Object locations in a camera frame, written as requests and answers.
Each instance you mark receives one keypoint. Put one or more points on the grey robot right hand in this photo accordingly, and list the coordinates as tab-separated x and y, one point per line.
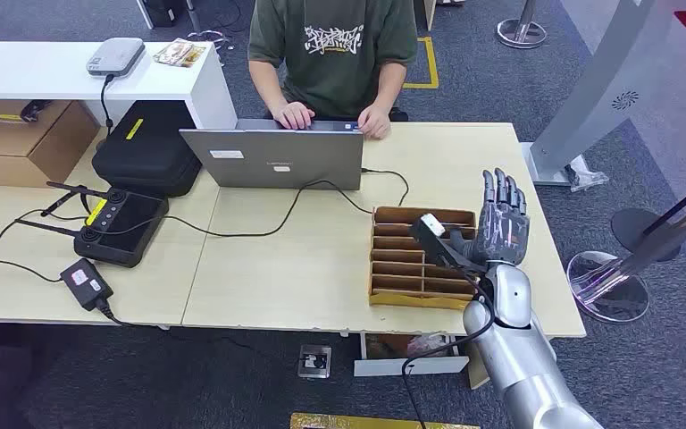
503	234

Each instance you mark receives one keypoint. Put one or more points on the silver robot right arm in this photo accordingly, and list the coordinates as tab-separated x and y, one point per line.
517	349

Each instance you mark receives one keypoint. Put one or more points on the person's left forearm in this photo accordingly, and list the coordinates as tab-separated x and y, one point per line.
389	86

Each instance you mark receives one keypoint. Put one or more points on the person's right forearm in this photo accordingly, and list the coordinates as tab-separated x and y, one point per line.
267	86

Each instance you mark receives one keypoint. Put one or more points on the person's left hand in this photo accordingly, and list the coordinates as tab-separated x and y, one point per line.
374	123

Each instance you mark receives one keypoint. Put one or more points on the person's hand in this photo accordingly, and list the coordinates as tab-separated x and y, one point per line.
374	123
294	115

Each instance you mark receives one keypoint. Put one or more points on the person's right hand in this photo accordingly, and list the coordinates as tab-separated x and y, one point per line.
294	115

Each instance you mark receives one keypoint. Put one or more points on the person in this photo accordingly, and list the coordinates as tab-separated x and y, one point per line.
334	56

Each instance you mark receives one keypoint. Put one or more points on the clear plastic bag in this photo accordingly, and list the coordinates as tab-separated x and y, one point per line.
587	179

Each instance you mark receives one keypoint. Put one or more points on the cardboard divider organizer box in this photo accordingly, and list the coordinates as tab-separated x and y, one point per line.
405	269

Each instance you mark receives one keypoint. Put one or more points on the chrome stanchion with pole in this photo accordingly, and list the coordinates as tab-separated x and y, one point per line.
606	287

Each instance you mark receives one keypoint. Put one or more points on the black stanchion with pole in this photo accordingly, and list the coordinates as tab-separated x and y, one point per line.
636	228

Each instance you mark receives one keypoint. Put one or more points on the white table foot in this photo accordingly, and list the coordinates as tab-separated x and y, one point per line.
408	364

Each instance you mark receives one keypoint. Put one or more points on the grey gate pillar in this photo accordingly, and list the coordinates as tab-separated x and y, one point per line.
603	89

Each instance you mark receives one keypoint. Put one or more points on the chrome stanchion base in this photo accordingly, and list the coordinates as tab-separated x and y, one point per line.
520	31

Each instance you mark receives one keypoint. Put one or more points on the floor power socket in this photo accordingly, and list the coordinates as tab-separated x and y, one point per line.
314	362

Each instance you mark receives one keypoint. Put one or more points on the gold foil strip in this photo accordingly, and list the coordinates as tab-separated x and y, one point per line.
366	421

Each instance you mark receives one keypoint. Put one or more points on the grey laptop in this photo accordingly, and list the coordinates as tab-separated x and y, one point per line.
284	157

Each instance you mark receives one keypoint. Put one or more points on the black zippered carrying case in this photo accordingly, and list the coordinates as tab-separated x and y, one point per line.
145	151

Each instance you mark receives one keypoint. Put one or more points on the snack packet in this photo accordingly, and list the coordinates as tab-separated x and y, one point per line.
179	53

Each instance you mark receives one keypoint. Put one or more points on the black controller with antennas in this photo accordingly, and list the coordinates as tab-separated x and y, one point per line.
121	228

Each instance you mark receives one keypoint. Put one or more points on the black power adapter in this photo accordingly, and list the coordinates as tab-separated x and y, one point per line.
85	284

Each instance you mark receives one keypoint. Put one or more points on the grey router box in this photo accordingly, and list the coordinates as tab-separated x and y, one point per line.
115	56

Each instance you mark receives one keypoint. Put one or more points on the white side desk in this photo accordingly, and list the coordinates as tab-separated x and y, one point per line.
53	74

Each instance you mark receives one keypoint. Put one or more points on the black item on cardboard box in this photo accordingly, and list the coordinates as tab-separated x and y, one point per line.
35	109

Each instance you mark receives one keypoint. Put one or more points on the brown cardboard box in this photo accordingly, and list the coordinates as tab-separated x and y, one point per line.
17	145

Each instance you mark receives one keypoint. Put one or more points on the wrist camera with pale box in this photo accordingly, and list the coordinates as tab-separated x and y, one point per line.
435	234

